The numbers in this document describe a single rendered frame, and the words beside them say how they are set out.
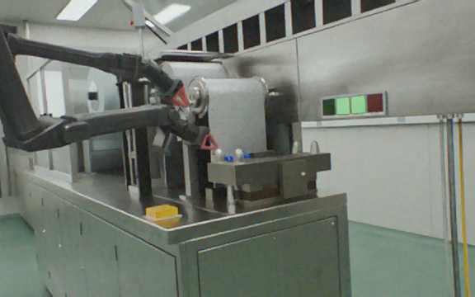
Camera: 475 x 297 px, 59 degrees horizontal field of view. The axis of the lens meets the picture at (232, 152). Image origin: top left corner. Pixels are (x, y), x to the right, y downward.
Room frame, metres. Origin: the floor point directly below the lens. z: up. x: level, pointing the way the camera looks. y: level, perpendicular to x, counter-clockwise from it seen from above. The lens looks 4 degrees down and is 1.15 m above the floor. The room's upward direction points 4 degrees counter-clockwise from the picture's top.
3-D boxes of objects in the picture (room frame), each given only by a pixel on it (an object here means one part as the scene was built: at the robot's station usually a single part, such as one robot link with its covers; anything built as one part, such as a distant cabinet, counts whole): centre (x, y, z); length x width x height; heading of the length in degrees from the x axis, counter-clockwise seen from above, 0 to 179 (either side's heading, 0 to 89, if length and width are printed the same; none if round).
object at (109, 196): (2.26, 0.60, 0.88); 2.52 x 0.66 x 0.04; 34
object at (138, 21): (1.93, 0.39, 1.66); 0.07 x 0.07 x 0.10; 10
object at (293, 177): (1.32, -0.19, 0.96); 0.10 x 0.03 x 0.11; 124
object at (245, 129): (1.47, -0.03, 1.11); 0.23 x 0.01 x 0.18; 124
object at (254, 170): (1.39, -0.13, 1.00); 0.40 x 0.16 x 0.06; 124
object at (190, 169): (1.46, 0.16, 1.05); 0.06 x 0.05 x 0.31; 124
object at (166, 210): (1.19, 0.21, 0.91); 0.07 x 0.07 x 0.02; 34
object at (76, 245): (2.27, 0.58, 0.43); 2.52 x 0.64 x 0.86; 34
